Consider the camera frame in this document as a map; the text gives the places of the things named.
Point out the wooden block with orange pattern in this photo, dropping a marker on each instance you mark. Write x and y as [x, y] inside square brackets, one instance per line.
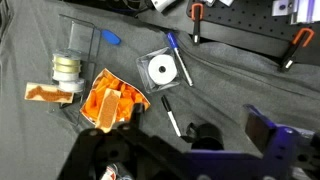
[48, 93]
[108, 111]

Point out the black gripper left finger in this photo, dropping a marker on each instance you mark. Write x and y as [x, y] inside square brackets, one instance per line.
[136, 115]

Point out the clear square plastic container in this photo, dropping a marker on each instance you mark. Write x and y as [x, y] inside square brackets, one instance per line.
[143, 80]

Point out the white thread spool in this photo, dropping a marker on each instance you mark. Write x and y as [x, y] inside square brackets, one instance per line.
[64, 76]
[72, 86]

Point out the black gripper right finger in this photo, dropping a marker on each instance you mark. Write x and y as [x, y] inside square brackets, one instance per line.
[256, 125]

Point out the clear acrylic box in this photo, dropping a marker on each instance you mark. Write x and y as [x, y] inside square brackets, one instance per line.
[83, 35]

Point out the clear white plastic piece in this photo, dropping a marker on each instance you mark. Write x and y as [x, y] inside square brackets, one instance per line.
[305, 11]

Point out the small blue plastic object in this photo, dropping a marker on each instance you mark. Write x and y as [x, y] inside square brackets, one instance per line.
[111, 37]

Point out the black marker pen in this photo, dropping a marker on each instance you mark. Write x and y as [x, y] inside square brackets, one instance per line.
[166, 105]

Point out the orange snack bag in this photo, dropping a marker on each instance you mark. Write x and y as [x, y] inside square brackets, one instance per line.
[125, 96]

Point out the white bracket with blue dot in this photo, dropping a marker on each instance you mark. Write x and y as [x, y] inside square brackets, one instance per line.
[282, 7]

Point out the black cup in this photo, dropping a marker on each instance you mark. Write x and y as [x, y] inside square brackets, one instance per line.
[208, 136]

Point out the white tape roll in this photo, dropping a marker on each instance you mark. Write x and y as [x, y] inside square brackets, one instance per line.
[168, 71]

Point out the orange and black clamp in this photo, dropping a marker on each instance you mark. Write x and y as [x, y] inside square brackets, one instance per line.
[293, 50]
[196, 26]

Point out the white device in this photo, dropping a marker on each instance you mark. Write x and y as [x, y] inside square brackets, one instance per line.
[163, 3]

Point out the black perforated breadboard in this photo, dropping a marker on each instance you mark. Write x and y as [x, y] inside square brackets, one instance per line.
[250, 16]

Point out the blue marker pen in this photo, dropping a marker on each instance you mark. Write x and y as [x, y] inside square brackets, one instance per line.
[173, 41]

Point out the grey table cloth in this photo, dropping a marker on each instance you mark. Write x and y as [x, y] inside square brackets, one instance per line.
[233, 86]

